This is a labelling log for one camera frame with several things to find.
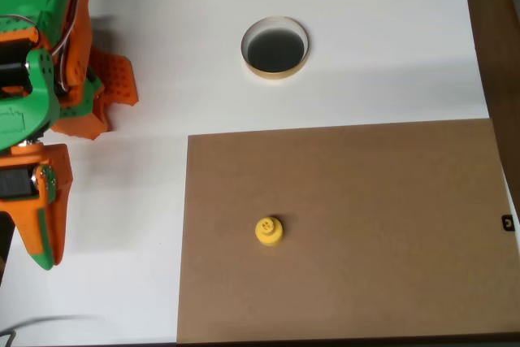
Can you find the orange gripper black servo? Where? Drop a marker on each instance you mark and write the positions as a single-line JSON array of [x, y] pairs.
[[34, 205]]

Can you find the small yellow plastic piece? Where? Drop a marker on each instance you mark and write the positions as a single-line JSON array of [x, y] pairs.
[[269, 233]]

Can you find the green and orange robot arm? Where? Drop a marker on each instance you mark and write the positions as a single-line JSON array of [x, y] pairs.
[[40, 91]]

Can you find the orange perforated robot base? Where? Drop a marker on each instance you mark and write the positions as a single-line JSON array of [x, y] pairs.
[[118, 79]]

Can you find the round dish with dark bottom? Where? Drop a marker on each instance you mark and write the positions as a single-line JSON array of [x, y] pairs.
[[276, 75]]

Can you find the brown fibreboard panel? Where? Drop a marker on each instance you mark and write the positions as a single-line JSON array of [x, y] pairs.
[[345, 233]]

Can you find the small black tag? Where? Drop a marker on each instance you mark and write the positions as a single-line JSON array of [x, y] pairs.
[[508, 223]]

